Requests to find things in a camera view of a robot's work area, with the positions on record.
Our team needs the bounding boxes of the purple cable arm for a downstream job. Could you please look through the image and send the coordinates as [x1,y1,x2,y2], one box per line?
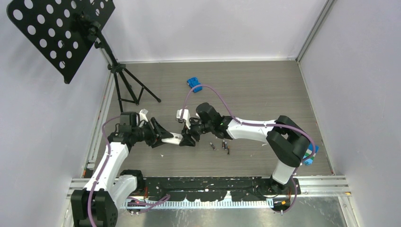
[183,84,313,214]
[87,116,171,227]

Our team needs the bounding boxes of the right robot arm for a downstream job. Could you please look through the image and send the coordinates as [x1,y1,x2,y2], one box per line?
[176,103,312,194]

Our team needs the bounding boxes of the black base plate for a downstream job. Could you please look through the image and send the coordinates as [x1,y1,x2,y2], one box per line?
[135,176,301,202]

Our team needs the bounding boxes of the blue toy car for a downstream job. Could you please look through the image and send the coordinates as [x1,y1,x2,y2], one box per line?
[187,77,203,93]

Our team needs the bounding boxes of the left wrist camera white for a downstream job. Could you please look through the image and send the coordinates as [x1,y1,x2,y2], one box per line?
[139,109,148,122]

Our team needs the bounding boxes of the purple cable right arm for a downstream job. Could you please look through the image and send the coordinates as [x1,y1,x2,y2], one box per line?
[183,84,313,214]

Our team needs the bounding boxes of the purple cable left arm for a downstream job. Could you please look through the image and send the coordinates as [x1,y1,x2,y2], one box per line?
[87,116,171,227]

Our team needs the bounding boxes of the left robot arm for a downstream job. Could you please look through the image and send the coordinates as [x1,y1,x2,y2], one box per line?
[70,110,176,227]

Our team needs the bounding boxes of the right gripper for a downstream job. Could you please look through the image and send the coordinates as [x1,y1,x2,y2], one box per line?
[180,117,213,147]

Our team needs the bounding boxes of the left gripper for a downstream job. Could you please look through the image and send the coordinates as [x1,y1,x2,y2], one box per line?
[132,118,173,148]

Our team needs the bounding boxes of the white remote control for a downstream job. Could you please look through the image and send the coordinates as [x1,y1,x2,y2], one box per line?
[162,133,183,145]

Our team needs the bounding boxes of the black music stand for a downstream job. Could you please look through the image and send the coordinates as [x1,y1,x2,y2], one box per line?
[7,0,161,112]

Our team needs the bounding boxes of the blue green white block stack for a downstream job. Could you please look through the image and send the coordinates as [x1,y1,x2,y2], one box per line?
[302,144,320,166]

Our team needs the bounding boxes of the aluminium rail frame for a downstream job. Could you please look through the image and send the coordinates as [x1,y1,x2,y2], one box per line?
[62,173,358,227]

